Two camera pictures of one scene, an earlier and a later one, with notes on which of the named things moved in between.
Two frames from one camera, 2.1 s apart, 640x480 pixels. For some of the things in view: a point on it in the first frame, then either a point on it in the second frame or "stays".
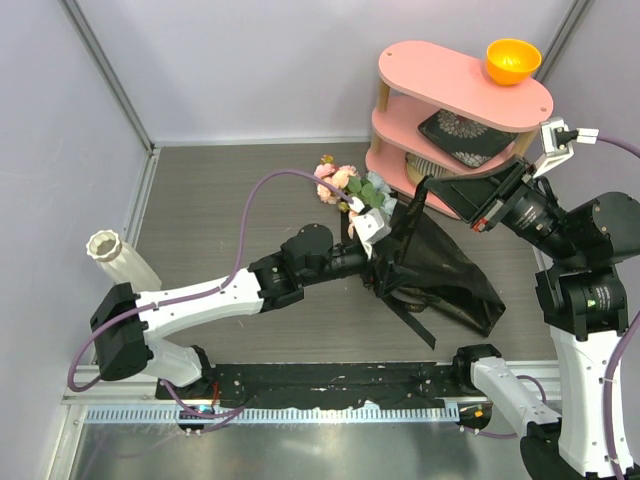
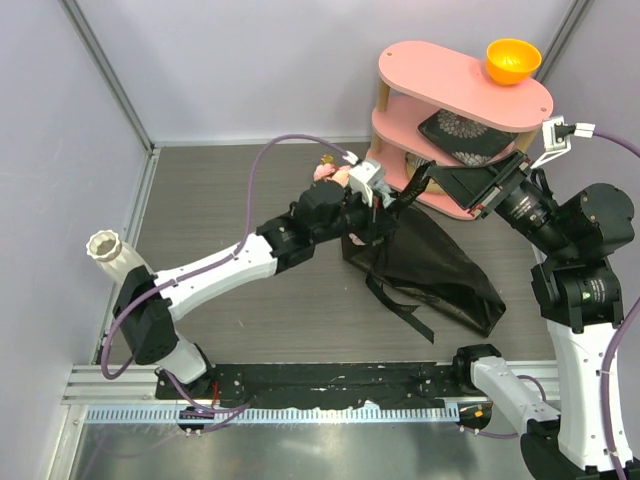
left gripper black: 387,276 → 376,221
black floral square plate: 468,141 stays
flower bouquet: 422,267 stays
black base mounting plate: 328,385 stays
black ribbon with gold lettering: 389,301 → 375,284
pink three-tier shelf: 441,113 stays
